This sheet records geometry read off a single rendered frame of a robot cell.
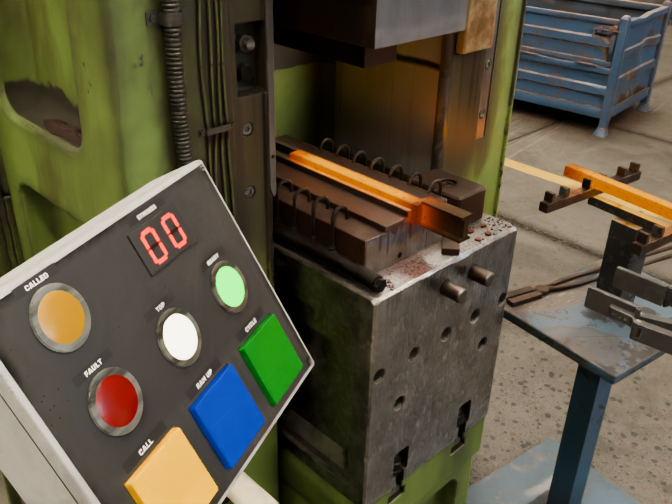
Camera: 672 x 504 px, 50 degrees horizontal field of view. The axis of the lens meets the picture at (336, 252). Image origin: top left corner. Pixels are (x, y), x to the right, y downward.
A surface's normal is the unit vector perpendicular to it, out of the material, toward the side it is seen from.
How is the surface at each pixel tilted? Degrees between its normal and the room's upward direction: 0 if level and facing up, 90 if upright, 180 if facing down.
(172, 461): 60
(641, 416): 0
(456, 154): 90
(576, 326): 0
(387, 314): 90
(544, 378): 0
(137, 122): 90
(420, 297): 90
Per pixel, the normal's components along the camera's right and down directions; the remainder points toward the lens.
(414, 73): -0.72, 0.32
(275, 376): 0.82, -0.27
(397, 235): 0.69, 0.36
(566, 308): 0.02, -0.88
